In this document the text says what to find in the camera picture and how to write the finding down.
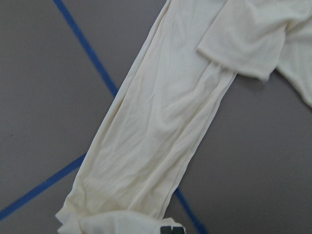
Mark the left gripper finger pad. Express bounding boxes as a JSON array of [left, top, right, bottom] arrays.
[[160, 226, 184, 234]]

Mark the cream long-sleeve graphic shirt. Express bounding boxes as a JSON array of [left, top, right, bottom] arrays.
[[56, 0, 312, 234]]

